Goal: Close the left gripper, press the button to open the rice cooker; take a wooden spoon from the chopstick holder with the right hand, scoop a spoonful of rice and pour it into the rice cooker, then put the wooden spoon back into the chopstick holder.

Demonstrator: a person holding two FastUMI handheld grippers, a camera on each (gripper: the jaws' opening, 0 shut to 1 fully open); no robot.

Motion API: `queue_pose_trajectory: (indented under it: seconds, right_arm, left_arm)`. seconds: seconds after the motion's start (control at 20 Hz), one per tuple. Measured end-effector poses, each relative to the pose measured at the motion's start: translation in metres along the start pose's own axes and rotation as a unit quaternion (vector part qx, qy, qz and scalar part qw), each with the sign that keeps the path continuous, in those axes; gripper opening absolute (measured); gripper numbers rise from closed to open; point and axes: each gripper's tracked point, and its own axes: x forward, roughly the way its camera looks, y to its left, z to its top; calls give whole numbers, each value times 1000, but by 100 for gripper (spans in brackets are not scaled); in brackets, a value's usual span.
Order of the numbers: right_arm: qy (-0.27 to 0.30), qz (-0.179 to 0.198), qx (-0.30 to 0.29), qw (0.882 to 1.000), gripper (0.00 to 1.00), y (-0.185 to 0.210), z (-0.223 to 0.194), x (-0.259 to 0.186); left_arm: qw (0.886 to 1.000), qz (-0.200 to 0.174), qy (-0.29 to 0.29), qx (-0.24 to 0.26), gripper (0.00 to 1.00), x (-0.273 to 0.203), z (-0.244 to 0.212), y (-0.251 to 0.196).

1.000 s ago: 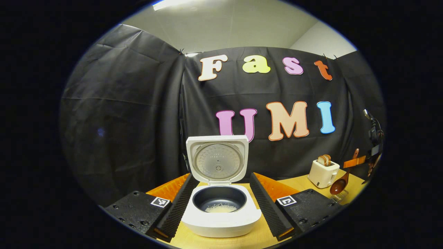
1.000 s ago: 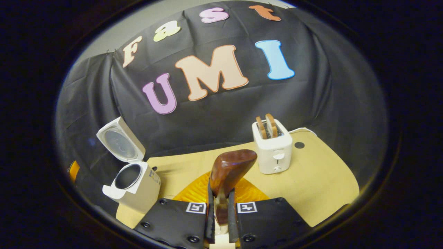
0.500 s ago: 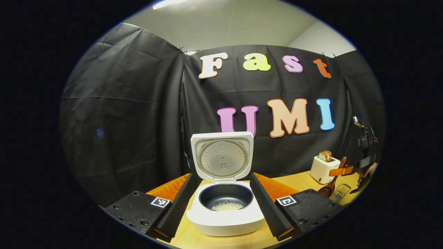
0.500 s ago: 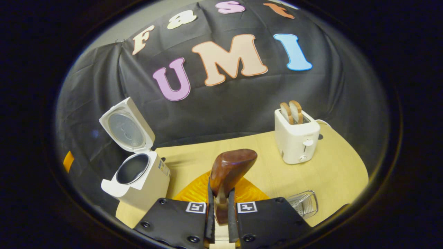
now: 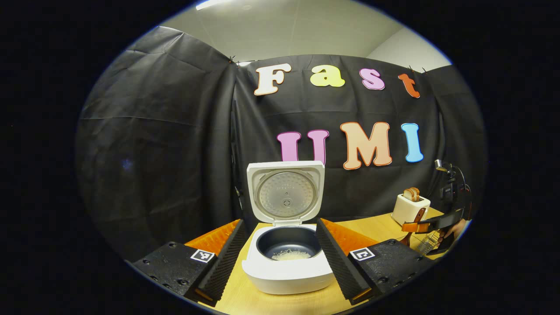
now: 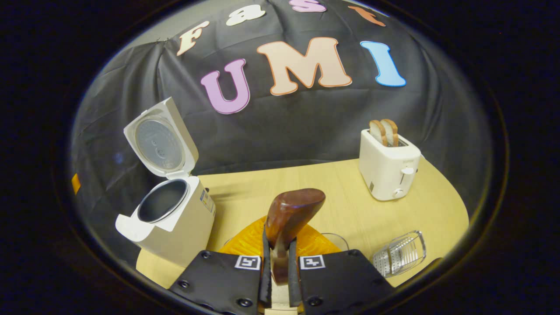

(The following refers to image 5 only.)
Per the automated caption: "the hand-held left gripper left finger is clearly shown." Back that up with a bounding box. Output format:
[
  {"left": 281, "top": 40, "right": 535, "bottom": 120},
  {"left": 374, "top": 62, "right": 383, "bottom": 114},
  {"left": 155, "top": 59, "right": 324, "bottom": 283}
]
[{"left": 131, "top": 219, "right": 248, "bottom": 307}]

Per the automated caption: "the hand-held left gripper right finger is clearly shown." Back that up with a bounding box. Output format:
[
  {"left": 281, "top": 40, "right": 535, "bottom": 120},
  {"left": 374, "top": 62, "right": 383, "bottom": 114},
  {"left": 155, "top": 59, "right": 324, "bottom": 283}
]
[{"left": 315, "top": 218, "right": 434, "bottom": 306}]

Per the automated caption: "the white rice heap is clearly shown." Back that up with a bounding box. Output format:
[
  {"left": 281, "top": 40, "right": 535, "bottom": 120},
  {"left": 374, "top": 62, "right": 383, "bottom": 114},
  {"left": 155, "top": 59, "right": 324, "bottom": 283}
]
[{"left": 271, "top": 248, "right": 312, "bottom": 261}]

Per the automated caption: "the black backdrop cloth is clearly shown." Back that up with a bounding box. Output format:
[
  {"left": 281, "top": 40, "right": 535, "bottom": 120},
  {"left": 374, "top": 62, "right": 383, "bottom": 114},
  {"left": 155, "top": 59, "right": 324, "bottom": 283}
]
[{"left": 74, "top": 26, "right": 486, "bottom": 263}]

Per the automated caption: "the white rice cooker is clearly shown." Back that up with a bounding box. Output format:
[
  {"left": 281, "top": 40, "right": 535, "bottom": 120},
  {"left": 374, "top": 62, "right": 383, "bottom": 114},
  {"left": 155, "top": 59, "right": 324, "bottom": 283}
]
[{"left": 241, "top": 160, "right": 336, "bottom": 295}]

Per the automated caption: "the white toaster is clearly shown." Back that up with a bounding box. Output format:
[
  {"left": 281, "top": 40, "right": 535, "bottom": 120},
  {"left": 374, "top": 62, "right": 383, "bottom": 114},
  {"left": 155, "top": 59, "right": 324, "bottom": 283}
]
[{"left": 391, "top": 192, "right": 431, "bottom": 226}]

